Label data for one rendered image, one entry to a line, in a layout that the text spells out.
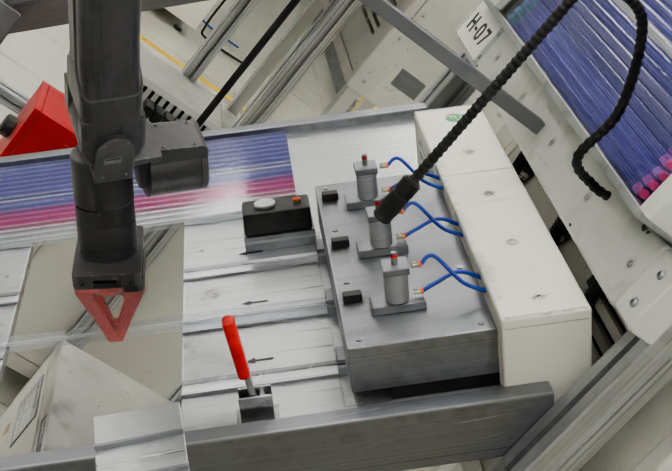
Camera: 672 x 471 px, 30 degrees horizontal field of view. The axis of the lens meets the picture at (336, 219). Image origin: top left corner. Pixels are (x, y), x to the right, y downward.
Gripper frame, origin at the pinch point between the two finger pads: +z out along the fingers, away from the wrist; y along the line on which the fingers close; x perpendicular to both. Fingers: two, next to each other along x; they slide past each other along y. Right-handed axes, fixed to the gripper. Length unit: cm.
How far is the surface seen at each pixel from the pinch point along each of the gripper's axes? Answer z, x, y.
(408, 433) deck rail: -0.7, -26.4, -21.5
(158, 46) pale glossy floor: 108, 9, 414
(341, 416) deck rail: -2.3, -20.6, -20.6
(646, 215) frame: -22, -45, -23
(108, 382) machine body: 36, 6, 44
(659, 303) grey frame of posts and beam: -15, -46, -26
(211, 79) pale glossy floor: 126, -13, 418
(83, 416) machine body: 33.6, 8.4, 33.5
